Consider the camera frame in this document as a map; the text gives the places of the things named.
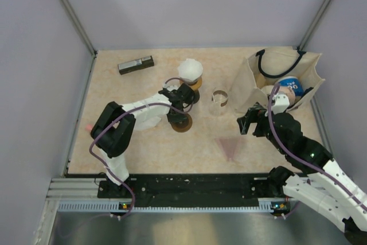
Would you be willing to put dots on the aluminium frame rail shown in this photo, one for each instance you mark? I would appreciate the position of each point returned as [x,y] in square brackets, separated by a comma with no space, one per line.
[71,189]

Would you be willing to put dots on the black carafe with red lid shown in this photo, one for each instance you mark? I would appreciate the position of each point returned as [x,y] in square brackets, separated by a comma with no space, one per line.
[196,95]

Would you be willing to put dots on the pink glass dripper cone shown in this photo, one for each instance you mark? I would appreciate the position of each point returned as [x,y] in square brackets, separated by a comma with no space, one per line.
[228,146]

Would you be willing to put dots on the blue white packet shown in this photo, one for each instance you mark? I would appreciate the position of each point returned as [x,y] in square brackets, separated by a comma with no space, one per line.
[293,83]

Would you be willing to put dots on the corner aluminium post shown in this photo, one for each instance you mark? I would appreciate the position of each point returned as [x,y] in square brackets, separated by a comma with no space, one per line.
[77,25]
[312,28]

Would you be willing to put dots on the beige round package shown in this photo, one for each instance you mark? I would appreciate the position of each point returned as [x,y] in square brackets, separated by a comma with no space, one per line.
[282,90]

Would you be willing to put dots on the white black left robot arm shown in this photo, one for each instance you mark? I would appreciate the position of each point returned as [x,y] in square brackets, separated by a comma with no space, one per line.
[114,128]

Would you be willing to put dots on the right corner aluminium post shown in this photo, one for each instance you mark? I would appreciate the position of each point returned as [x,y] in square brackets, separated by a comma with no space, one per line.
[312,28]

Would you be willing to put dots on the grey cable duct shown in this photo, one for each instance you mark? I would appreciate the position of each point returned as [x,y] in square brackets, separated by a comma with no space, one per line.
[262,206]

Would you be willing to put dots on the clear glass beaker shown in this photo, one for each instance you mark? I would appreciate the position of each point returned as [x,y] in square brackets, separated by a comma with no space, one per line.
[218,102]

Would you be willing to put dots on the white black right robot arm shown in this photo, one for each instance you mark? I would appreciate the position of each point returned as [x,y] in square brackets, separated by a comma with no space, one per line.
[341,200]

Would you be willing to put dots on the left corner aluminium post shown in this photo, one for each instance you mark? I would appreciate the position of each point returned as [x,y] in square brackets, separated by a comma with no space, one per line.
[77,25]

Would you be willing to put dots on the beige canvas tote bag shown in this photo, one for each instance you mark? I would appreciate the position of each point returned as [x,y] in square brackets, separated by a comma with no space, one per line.
[266,67]

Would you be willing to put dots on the black rectangular box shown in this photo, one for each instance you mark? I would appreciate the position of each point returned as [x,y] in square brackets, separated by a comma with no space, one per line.
[135,65]

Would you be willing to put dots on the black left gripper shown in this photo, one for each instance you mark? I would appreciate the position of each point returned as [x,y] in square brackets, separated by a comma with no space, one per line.
[178,119]

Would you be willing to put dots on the white paper coffee filter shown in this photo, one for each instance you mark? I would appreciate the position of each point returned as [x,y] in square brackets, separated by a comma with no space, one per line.
[190,70]
[148,124]

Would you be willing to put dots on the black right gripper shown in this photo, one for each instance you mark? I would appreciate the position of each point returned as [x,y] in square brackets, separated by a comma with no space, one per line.
[253,115]

